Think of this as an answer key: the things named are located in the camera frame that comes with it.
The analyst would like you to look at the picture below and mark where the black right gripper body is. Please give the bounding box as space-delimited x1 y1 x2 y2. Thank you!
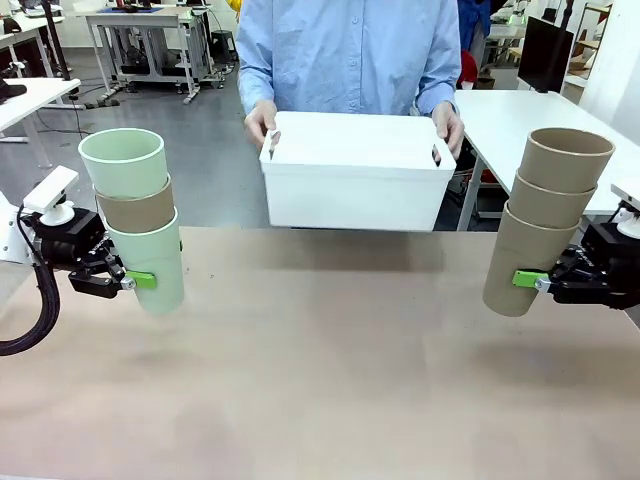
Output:
549 221 640 312

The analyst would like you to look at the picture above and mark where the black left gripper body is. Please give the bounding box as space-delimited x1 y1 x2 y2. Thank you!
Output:
28 208 127 275

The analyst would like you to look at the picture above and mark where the green plastic cup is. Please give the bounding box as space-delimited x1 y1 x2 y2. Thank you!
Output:
102 206 187 317
77 127 167 200

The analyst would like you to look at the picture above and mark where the brown plastic cup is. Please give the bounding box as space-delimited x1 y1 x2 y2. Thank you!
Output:
481 199 584 319
509 169 599 231
515 126 617 194
93 174 176 235

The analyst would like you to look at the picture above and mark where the white plastic basket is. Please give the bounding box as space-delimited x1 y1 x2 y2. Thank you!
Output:
258 110 458 233

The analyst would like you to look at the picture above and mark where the person's right sleeved forearm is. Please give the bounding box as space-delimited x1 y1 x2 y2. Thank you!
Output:
238 62 277 114

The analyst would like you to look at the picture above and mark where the person's left sleeved forearm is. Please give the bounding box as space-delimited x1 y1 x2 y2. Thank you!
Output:
414 57 463 115

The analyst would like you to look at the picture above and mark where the person's right hand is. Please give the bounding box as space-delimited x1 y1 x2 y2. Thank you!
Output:
244 98 279 151

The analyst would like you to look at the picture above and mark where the person's left hand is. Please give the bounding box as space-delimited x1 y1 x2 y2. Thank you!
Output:
430 100 466 159

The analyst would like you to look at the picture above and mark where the small white side table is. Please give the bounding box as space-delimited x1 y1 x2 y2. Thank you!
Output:
0 77 83 171

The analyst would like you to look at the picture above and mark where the black object on table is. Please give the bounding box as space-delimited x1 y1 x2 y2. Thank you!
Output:
0 81 28 104

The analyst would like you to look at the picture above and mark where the large white side table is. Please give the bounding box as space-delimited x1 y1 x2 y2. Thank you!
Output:
452 89 640 233

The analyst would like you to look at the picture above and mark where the black chair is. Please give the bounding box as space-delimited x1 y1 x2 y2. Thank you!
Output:
453 133 496 202

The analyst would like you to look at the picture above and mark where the black stand pole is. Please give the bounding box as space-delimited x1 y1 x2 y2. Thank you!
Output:
41 0 72 82

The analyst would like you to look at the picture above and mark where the black stool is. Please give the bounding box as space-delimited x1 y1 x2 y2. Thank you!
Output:
210 29 238 77

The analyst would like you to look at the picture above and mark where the cardboard box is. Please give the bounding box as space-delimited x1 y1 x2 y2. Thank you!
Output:
571 41 600 75

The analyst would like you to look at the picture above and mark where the white background desk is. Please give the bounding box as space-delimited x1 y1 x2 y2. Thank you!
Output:
0 12 67 77

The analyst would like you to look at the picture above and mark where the black computer monitor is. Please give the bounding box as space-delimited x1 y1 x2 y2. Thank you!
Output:
516 15 576 95

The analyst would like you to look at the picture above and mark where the red garment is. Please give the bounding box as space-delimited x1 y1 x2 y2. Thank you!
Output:
459 49 479 92

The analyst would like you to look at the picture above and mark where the person in blue shirt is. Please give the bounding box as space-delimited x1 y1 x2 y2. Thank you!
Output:
235 0 463 118

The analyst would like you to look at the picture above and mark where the blue jacket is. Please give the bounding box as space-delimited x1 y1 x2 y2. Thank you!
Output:
456 0 494 53

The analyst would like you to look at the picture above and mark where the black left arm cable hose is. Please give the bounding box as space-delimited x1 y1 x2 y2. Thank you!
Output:
0 207 62 358

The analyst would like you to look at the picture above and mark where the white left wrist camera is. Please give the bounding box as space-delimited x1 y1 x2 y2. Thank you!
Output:
21 165 81 227

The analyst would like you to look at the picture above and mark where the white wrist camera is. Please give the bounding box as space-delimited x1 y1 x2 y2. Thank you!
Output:
610 183 640 234
21 165 81 227

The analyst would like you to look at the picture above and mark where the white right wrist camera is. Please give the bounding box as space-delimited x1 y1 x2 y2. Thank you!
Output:
610 183 640 234

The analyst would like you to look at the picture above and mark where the thin black floor cable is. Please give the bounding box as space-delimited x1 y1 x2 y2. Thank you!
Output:
72 104 90 139

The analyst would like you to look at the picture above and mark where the white metal frame workbench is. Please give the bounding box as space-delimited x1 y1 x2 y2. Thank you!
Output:
84 6 212 106

